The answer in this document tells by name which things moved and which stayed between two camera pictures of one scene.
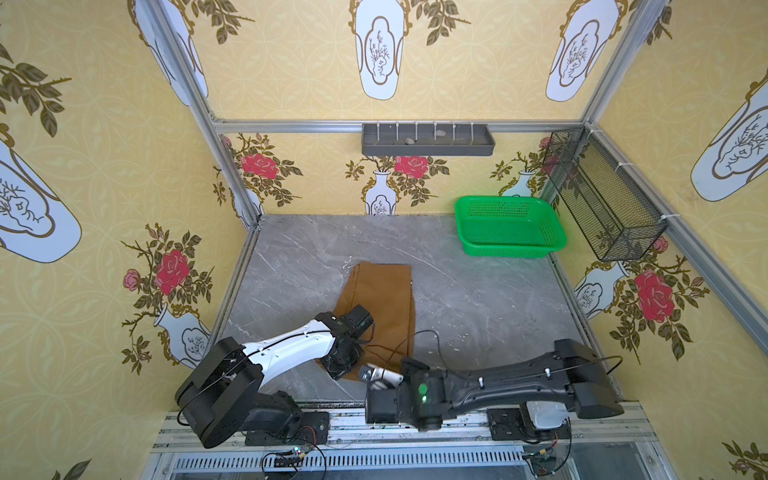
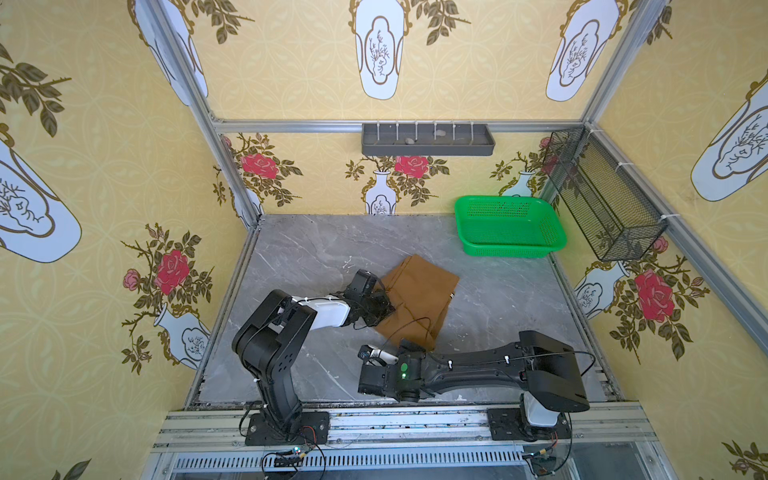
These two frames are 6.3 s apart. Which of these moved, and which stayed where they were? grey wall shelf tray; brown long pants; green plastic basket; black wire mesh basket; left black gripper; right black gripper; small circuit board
Moved: right black gripper; left black gripper; brown long pants
Stayed: green plastic basket; grey wall shelf tray; black wire mesh basket; small circuit board
